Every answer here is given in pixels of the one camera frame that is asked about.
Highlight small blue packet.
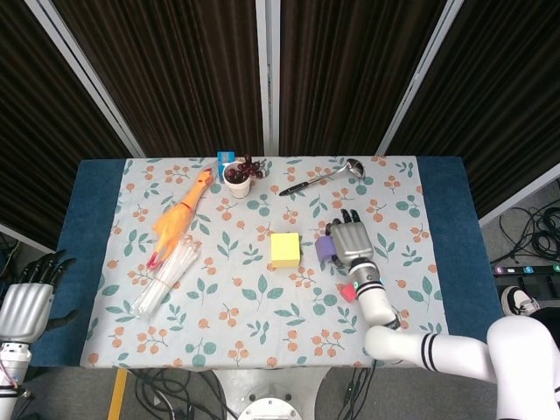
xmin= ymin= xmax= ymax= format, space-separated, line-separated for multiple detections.
xmin=216 ymin=150 xmax=237 ymax=176

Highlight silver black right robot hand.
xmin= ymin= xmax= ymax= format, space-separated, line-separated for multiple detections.
xmin=324 ymin=208 xmax=375 ymax=268

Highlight bunch of dark grapes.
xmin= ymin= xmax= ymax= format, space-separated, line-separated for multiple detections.
xmin=225 ymin=153 xmax=267 ymax=184

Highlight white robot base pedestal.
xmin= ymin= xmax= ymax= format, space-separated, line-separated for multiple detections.
xmin=209 ymin=369 xmax=333 ymax=420

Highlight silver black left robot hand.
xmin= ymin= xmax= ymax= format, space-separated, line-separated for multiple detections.
xmin=0 ymin=248 xmax=82 ymax=345

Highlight dark corrugated partition panel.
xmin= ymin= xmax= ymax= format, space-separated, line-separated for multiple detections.
xmin=279 ymin=0 xmax=447 ymax=157
xmin=0 ymin=0 xmax=132 ymax=250
xmin=52 ymin=0 xmax=266 ymax=157
xmin=388 ymin=0 xmax=560 ymax=220

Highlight tangle of black floor cables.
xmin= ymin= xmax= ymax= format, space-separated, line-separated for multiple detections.
xmin=498 ymin=204 xmax=560 ymax=264

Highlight bundle of clear straws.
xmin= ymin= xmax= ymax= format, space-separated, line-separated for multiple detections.
xmin=129 ymin=234 xmax=203 ymax=320

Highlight large yellow foam cube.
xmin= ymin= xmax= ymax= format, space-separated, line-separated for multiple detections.
xmin=269 ymin=232 xmax=303 ymax=269

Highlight black cables under table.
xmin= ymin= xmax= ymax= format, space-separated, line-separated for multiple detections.
xmin=130 ymin=367 xmax=377 ymax=420

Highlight yellow rubber chicken toy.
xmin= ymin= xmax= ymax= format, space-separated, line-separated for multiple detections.
xmin=146 ymin=168 xmax=216 ymax=270

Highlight blue table cover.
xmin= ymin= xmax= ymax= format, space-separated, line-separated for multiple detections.
xmin=30 ymin=156 xmax=504 ymax=368

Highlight white partition frame post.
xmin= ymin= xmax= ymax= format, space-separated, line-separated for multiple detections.
xmin=24 ymin=0 xmax=145 ymax=158
xmin=255 ymin=0 xmax=281 ymax=157
xmin=375 ymin=0 xmax=460 ymax=157

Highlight steel ladle with black handle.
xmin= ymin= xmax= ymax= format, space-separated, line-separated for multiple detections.
xmin=278 ymin=157 xmax=367 ymax=197

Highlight black power strip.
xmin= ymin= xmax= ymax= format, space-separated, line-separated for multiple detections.
xmin=493 ymin=262 xmax=560 ymax=277

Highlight stack of white paper cups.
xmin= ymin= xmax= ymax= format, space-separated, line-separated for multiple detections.
xmin=221 ymin=160 xmax=255 ymax=200

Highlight floral fruit print tablecloth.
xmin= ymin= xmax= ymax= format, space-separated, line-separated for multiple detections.
xmin=80 ymin=156 xmax=447 ymax=373

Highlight yellow floor tape strip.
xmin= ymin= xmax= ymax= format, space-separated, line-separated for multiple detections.
xmin=107 ymin=369 xmax=128 ymax=420

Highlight white and black shoe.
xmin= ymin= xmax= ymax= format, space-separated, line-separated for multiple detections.
xmin=500 ymin=286 xmax=542 ymax=316

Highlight medium purple foam cube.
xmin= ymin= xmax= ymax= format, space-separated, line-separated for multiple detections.
xmin=314 ymin=235 xmax=338 ymax=263

